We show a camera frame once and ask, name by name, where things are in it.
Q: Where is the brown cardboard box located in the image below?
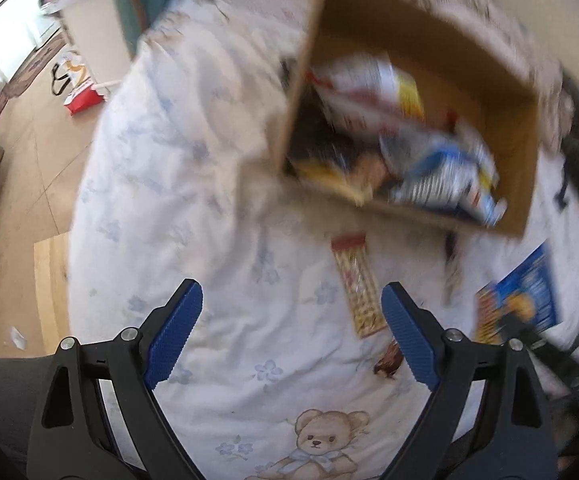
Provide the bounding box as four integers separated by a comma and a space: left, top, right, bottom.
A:
270, 0, 543, 238

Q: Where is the small brown snack packet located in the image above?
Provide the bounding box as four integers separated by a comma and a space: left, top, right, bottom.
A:
373, 340, 403, 379

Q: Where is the white cabinet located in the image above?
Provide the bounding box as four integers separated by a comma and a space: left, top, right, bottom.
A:
62, 0, 135, 86

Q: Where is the teal headboard cushion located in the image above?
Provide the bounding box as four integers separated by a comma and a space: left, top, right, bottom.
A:
110, 0, 200, 56

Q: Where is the white and yellow snack bag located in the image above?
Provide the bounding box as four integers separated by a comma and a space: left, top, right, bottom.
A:
309, 55, 426, 131

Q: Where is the long yellow snack packet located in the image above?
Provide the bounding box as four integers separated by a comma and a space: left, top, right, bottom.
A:
330, 234, 387, 338

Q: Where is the beige peanut snack packet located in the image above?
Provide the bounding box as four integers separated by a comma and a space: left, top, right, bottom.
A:
349, 152, 391, 196

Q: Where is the blue cartoon snack packet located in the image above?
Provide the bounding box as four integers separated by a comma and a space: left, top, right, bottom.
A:
474, 242, 563, 346

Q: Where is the blue and white snack packet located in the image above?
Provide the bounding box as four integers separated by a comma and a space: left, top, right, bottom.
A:
384, 122, 509, 227

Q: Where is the red and white bag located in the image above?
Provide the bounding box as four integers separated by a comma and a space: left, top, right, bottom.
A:
52, 50, 109, 117

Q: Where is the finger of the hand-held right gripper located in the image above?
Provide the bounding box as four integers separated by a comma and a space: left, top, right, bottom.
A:
499, 310, 570, 366

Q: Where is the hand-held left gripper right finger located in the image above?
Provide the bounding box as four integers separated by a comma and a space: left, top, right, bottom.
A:
379, 281, 557, 480

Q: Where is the white bear print bedsheet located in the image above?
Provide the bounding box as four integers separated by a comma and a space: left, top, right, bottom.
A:
67, 0, 579, 480

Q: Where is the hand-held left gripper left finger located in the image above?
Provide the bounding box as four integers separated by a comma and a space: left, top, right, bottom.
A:
27, 280, 205, 480

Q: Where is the light wooden board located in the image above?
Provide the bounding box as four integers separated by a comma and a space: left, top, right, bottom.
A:
34, 234, 74, 356

